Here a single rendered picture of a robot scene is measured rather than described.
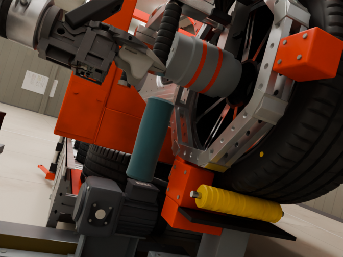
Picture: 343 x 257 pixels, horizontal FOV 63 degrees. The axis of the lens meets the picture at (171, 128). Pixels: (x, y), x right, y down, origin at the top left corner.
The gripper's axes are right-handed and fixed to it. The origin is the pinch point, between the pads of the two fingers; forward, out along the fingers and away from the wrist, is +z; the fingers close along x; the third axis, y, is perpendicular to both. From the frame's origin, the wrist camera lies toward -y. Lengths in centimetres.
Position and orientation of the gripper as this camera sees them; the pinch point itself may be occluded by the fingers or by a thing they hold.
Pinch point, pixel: (160, 63)
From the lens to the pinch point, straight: 54.2
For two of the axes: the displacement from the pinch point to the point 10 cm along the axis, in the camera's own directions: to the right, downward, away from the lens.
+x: 3.6, -1.8, -9.2
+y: -2.6, 9.2, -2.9
